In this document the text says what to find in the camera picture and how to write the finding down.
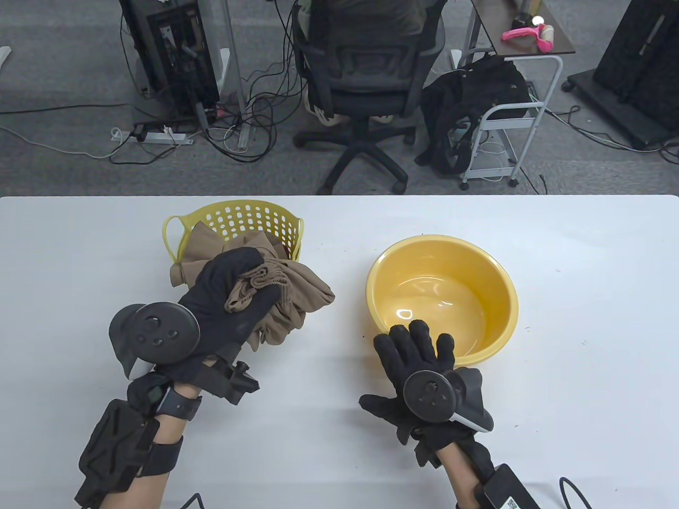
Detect white power strip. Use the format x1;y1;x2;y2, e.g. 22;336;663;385
111;127;195;145

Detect brown shorts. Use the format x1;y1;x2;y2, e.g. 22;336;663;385
224;260;336;352
170;222;292;288

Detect grey desk leg post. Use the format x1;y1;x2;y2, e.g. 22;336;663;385
219;0;251;150

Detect pink plastic tool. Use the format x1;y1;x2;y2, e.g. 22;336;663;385
502;24;555;52

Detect wide black forearm strap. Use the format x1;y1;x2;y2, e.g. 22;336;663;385
138;435;185;478

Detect black wheeled cabinet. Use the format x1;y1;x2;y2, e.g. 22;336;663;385
562;0;679;151

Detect person's right hand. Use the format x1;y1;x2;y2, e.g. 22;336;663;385
359;320;497;468

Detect black battery pack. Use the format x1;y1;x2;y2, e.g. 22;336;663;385
475;464;542;509

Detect bundle of black cables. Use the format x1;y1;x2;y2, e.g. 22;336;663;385
204;0;311;164

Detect yellow plastic basin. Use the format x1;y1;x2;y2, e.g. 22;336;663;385
365;235;519;366

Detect yellow perforated plastic basket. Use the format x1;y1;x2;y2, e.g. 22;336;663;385
162;200;305;266

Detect white cart with brown top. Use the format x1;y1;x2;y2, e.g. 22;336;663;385
457;0;577;190

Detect black bag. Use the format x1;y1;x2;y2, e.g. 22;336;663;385
415;53;531;175

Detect grey VR controller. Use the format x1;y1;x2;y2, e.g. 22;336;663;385
109;301;201;380
403;367;494;433

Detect white floor cable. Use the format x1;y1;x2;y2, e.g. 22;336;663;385
0;125;115;159

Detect black looped cable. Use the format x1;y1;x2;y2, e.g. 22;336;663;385
559;477;592;509

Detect black wrist strap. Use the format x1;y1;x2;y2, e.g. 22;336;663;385
156;387;203;422

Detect person's left forearm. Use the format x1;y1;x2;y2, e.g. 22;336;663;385
106;384;202;509

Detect black mesh office chair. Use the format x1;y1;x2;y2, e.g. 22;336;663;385
293;0;449;196

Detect person's left hand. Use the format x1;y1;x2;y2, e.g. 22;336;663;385
127;247;280;411

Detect black computer tower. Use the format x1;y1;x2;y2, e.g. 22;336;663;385
119;0;221;126

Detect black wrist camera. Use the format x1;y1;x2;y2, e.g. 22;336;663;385
215;361;260;406

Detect black forearm brace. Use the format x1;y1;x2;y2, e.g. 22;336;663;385
74;399;160;507

